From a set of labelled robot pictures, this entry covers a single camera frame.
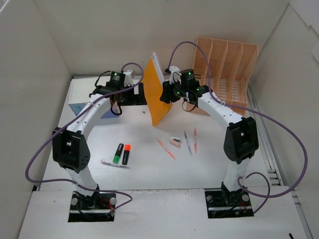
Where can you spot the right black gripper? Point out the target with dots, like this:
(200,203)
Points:
(166,92)

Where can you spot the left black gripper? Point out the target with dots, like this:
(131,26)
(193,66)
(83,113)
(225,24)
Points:
(137,94)

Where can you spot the orange folder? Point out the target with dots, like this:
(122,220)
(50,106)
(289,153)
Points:
(152,81)

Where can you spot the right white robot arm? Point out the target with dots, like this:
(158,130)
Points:
(241,140)

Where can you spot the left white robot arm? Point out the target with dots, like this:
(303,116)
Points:
(70,148)

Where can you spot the red clear pen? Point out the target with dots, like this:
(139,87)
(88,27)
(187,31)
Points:
(195,140)

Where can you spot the orange cap black highlighter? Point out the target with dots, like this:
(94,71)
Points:
(126,154)

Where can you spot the pink pen left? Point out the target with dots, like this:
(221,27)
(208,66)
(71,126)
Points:
(166,149)

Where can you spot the blue clear pen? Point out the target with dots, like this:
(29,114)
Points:
(187,143)

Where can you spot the white drawer box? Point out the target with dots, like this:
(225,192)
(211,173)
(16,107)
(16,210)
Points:
(80,88)

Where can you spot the green cap black highlighter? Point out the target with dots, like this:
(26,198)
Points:
(118,153)

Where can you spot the peach file organizer rack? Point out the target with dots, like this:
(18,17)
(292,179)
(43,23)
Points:
(231,65)

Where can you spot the clear dark pen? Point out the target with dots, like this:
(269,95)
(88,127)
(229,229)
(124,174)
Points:
(114,165)

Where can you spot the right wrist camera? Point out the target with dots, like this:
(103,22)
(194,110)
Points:
(174,74)

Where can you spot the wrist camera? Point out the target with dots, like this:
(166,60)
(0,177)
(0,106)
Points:
(174,74)
(129,75)

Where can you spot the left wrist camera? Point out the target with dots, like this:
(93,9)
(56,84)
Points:
(129,75)

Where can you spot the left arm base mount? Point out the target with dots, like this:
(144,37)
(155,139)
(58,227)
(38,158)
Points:
(96,208)

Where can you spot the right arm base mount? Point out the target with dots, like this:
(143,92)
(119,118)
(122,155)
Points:
(222,204)

